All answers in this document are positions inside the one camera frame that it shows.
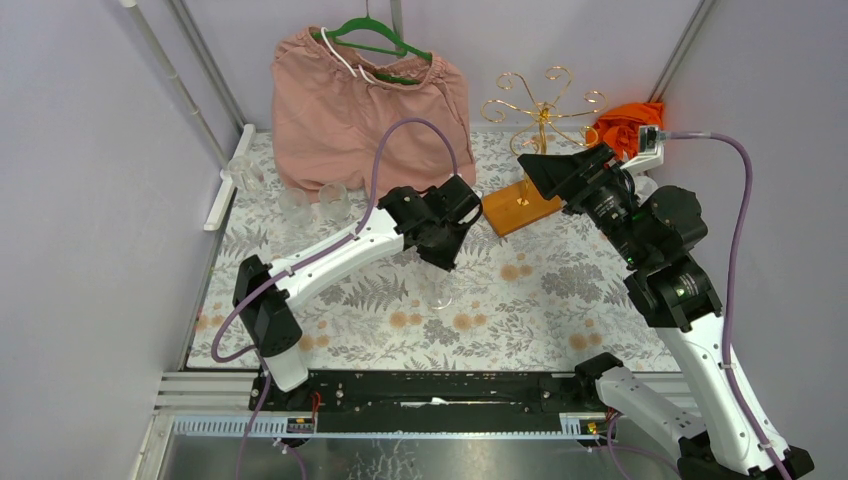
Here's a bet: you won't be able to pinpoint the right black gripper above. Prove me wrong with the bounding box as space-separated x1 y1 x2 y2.
518 141 651 268

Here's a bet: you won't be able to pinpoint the ribbed clear wine glass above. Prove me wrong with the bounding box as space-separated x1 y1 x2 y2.
277 188 313 227

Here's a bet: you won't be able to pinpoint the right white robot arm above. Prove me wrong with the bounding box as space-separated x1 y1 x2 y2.
518 144 814 479

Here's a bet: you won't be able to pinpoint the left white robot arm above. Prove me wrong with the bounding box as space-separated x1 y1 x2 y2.
233 176 482 411

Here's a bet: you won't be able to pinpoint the wooden rack base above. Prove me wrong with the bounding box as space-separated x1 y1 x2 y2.
482 177 562 237

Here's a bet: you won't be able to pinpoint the orange cloth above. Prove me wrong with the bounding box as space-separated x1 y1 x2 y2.
586 102 665 161

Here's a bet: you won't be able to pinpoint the floral tablecloth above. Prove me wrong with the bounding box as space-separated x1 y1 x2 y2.
186 134 677 372

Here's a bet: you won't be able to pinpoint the pink shorts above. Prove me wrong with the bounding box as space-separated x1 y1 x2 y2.
270 26 476 201

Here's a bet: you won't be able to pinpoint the green clothes hanger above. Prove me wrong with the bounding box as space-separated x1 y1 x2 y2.
311 16 433 86

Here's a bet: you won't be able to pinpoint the gold wire glass rack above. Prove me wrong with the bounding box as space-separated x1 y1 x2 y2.
480 64 608 207

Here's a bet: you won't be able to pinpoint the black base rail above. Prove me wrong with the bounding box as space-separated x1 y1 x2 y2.
248 370 613 437

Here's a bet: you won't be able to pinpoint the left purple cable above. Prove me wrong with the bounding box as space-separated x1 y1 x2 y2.
210 117 462 480

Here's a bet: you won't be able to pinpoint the white wall bracket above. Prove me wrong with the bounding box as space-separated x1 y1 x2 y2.
203 123 257 232

